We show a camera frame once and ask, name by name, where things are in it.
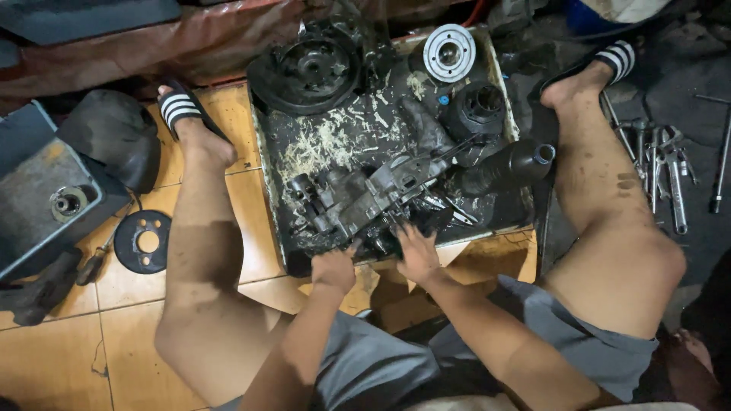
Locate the black rubber boot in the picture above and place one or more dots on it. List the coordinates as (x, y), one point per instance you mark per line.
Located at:
(508, 166)

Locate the black greasy metal part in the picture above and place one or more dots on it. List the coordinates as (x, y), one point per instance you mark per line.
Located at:
(381, 242)

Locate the black cylindrical metal part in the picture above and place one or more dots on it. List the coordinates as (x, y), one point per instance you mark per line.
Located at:
(477, 109)

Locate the grey shorts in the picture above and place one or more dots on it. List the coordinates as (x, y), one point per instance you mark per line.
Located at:
(485, 348)

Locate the person's left hand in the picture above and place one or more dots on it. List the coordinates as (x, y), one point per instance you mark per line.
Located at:
(333, 269)

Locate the person's right hand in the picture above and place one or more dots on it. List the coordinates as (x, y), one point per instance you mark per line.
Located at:
(418, 255)

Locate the red brown tarp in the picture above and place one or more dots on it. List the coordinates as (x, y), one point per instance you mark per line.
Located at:
(188, 40)

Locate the dark grey panel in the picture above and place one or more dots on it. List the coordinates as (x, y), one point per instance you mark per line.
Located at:
(85, 17)

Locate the silver pliers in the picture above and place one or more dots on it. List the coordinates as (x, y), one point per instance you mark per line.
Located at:
(684, 165)

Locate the silver socket extension bar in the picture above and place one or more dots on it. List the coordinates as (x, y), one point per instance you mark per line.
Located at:
(654, 177)

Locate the black greasy glove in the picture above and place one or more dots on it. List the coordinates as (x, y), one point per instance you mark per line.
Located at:
(425, 125)

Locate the black white striped sandal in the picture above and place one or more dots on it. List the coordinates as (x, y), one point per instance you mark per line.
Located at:
(185, 109)
(599, 63)

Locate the black rubber piece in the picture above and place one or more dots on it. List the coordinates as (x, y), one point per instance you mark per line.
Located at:
(40, 288)

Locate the silver clutch plate disc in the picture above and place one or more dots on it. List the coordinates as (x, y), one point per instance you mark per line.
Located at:
(449, 52)

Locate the person's left fingers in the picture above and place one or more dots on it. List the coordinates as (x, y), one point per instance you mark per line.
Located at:
(348, 249)

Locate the small blue cap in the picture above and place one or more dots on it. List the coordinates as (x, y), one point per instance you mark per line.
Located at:
(444, 100)

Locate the long silver rod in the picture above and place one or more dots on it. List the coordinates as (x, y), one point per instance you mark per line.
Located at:
(618, 126)

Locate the grey metal box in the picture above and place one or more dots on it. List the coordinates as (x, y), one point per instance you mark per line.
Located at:
(40, 194)

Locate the grey metal compressor housing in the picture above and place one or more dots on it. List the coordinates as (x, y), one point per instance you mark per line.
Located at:
(365, 194)

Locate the blue container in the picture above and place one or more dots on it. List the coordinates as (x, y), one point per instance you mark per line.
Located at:
(591, 16)

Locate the black disc with holes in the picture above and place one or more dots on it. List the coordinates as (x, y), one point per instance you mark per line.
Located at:
(143, 242)

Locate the silver ratchet wrench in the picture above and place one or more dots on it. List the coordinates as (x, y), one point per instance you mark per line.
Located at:
(676, 191)

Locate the brown cardboard sheet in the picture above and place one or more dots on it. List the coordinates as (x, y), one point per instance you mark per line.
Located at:
(497, 257)

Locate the black greasy metal tray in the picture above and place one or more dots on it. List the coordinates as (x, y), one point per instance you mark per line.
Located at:
(342, 137)

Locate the black pulley wheel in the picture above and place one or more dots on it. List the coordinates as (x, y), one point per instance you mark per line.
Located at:
(311, 67)

